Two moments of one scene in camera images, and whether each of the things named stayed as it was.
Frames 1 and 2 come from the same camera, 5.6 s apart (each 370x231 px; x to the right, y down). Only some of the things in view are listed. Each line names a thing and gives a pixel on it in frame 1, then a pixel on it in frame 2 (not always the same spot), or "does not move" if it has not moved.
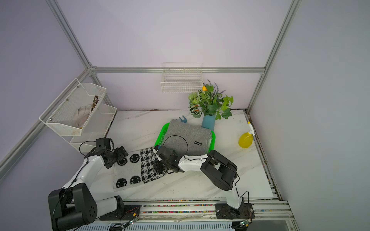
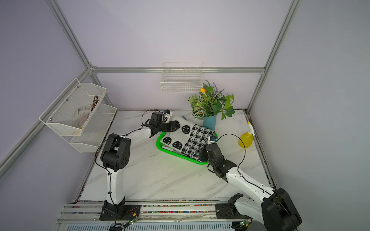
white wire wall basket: (182, 77) does not move
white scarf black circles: (127, 171) -> (175, 141)
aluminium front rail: (264, 210) does not move
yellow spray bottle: (245, 139) does not move
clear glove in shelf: (81, 115) does not move
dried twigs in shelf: (95, 102) does not move
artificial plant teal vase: (210, 103) does not move
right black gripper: (158, 166) -> (203, 152)
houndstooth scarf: (148, 159) -> (198, 139)
